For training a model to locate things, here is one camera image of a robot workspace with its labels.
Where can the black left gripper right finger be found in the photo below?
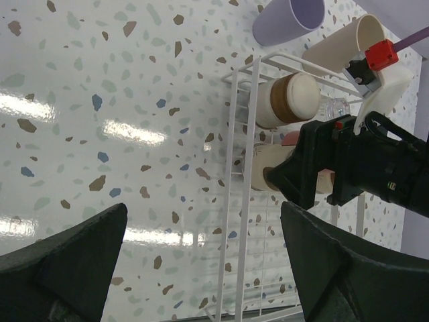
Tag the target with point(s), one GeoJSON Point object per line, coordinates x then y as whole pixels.
{"type": "Point", "coordinates": [342, 277]}

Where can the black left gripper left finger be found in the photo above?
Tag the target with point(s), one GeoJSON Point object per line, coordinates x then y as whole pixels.
{"type": "Point", "coordinates": [66, 276]}

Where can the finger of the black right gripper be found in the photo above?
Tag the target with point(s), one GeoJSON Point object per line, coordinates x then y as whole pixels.
{"type": "Point", "coordinates": [321, 146]}

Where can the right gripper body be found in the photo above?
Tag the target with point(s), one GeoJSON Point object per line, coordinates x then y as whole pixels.
{"type": "Point", "coordinates": [384, 160]}

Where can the beige plastic cup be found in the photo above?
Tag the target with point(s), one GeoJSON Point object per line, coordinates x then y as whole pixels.
{"type": "Point", "coordinates": [340, 47]}

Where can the purple plastic cup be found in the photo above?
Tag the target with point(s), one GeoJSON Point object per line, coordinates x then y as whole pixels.
{"type": "Point", "coordinates": [282, 21]}

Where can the red plastic cup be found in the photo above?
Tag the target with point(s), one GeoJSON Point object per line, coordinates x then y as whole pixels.
{"type": "Point", "coordinates": [291, 138]}

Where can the clear glass cup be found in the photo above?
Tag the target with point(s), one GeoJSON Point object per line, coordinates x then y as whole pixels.
{"type": "Point", "coordinates": [332, 108]}

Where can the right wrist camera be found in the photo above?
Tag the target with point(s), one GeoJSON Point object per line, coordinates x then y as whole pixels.
{"type": "Point", "coordinates": [379, 77]}

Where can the white wire dish rack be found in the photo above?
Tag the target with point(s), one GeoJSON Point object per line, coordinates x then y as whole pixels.
{"type": "Point", "coordinates": [255, 280]}

